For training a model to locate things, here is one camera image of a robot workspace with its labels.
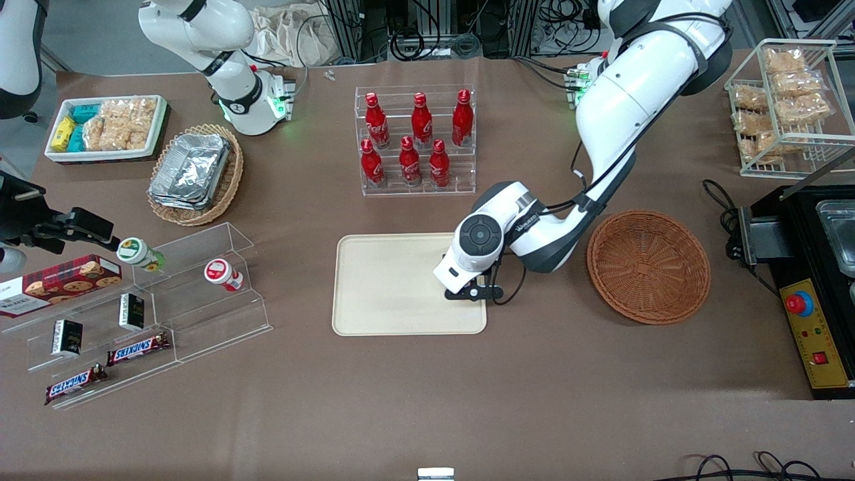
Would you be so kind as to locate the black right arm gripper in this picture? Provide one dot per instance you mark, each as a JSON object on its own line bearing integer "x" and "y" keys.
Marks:
{"x": 20, "y": 220}

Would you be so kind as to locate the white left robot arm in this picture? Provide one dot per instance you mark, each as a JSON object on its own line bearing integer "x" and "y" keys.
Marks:
{"x": 621, "y": 100}

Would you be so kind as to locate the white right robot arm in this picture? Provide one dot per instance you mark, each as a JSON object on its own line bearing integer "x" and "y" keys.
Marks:
{"x": 237, "y": 100}

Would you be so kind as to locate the beige plastic tray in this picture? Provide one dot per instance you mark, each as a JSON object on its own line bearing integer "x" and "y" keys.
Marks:
{"x": 387, "y": 287}

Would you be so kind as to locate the aluminium foil tray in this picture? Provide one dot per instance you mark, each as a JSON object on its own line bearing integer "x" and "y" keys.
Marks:
{"x": 190, "y": 170}

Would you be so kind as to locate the oval light wicker basket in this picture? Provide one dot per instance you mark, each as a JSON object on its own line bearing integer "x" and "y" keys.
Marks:
{"x": 230, "y": 180}

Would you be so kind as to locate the round brown wicker basket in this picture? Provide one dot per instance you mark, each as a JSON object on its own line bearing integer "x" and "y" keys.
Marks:
{"x": 648, "y": 267}

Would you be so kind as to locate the green cap drink bottle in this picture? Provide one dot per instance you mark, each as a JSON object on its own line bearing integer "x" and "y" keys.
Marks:
{"x": 137, "y": 252}

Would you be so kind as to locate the white rectangular snack bin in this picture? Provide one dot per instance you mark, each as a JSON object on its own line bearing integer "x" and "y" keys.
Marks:
{"x": 100, "y": 156}

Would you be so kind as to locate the red cookie box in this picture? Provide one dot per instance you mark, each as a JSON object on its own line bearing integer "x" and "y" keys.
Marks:
{"x": 60, "y": 286}

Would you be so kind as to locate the teal snack packet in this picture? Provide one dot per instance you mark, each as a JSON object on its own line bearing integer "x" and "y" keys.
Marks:
{"x": 87, "y": 112}
{"x": 77, "y": 139}

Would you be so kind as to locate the clear rice cracker bag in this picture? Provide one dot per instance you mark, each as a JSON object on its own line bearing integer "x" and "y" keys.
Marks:
{"x": 115, "y": 132}
{"x": 115, "y": 107}
{"x": 94, "y": 133}
{"x": 141, "y": 123}

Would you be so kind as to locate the yellow snack packet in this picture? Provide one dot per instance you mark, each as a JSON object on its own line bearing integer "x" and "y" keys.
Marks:
{"x": 63, "y": 133}

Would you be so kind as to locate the small black box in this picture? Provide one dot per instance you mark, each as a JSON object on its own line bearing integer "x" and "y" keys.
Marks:
{"x": 67, "y": 337}
{"x": 131, "y": 312}

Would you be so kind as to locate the clear acrylic bottle rack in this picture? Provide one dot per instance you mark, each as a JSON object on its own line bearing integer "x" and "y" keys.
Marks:
{"x": 461, "y": 184}

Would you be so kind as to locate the Snickers chocolate bar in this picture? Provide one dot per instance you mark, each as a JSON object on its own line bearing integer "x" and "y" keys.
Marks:
{"x": 73, "y": 384}
{"x": 137, "y": 349}

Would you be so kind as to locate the red cola bottle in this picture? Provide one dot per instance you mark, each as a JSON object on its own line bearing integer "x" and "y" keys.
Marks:
{"x": 376, "y": 123}
{"x": 409, "y": 162}
{"x": 371, "y": 164}
{"x": 462, "y": 120}
{"x": 421, "y": 123}
{"x": 439, "y": 165}

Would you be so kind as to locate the red cap drink bottle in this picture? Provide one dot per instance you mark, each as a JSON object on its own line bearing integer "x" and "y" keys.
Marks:
{"x": 222, "y": 274}

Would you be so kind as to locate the brown table cover sheet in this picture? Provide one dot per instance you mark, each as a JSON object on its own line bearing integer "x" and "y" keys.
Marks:
{"x": 568, "y": 401}

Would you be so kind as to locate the clear acrylic stepped shelf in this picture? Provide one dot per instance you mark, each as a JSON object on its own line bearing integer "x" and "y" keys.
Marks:
{"x": 200, "y": 314}

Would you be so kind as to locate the small clear plastic piece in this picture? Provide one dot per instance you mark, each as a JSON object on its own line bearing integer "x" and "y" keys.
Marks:
{"x": 329, "y": 75}

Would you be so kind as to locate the beige crumpled cloth bag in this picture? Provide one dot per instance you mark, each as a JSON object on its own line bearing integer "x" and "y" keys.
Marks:
{"x": 294, "y": 37}

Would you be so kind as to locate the black machine housing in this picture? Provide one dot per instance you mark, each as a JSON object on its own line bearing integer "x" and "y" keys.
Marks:
{"x": 795, "y": 267}

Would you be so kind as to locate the clear fried snack bag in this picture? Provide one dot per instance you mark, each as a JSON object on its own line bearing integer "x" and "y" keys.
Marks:
{"x": 755, "y": 125}
{"x": 749, "y": 98}
{"x": 805, "y": 108}
{"x": 796, "y": 84}
{"x": 761, "y": 147}
{"x": 785, "y": 61}

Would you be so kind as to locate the red emergency stop button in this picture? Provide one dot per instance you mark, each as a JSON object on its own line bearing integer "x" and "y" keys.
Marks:
{"x": 799, "y": 304}

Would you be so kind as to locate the yellow control panel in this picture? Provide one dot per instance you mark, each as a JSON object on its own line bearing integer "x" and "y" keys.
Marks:
{"x": 825, "y": 334}

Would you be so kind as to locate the steel pan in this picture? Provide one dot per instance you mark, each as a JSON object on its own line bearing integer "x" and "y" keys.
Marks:
{"x": 838, "y": 230}

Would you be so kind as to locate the aluminium frame post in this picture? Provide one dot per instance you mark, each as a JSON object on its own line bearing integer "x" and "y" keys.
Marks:
{"x": 344, "y": 30}

